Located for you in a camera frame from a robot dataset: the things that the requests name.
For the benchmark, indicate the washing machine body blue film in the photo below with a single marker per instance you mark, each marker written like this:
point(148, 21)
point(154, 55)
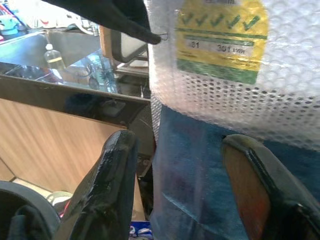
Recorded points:
point(195, 175)

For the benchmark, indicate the light wooden cabinet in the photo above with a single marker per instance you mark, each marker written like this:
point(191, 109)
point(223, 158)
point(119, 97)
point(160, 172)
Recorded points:
point(50, 140)

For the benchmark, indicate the clear bubble wrap sheet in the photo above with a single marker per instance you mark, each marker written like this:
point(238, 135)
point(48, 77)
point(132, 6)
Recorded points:
point(287, 75)

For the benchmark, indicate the clear plastic bottle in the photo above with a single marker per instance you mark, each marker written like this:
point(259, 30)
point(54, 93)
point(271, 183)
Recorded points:
point(54, 58)

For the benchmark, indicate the black round laundry basket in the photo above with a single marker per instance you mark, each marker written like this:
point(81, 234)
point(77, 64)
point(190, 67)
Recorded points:
point(42, 207)

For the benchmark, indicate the yellow green energy label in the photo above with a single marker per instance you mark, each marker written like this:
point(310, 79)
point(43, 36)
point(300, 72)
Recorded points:
point(220, 55)

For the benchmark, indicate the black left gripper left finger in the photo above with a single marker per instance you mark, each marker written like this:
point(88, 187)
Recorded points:
point(105, 195)

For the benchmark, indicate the black garment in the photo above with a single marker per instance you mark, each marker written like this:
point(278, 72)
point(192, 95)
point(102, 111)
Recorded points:
point(112, 15)

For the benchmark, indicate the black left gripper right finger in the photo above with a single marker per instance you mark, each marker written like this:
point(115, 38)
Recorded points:
point(280, 195)

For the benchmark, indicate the blue white packet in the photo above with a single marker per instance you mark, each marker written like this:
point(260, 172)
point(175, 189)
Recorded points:
point(140, 230)

